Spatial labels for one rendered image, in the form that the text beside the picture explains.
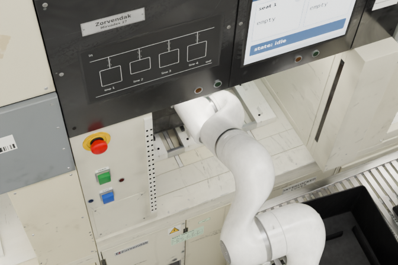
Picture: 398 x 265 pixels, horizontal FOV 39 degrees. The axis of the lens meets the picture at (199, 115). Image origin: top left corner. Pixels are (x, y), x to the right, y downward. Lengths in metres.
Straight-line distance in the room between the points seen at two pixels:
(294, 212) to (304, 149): 0.74
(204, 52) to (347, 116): 0.59
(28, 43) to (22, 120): 0.20
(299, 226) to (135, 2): 0.57
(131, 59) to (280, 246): 0.50
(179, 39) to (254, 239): 0.44
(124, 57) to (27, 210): 0.53
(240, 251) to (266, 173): 0.17
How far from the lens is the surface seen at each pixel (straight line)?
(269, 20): 1.27
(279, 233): 1.21
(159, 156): 1.85
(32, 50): 1.09
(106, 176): 1.46
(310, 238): 1.24
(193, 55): 1.24
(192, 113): 1.52
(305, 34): 1.38
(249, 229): 1.19
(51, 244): 1.68
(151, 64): 1.21
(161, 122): 1.80
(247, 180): 1.20
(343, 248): 1.92
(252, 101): 2.01
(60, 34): 1.08
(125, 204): 1.64
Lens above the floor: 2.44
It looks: 52 degrees down
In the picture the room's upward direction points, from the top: 3 degrees clockwise
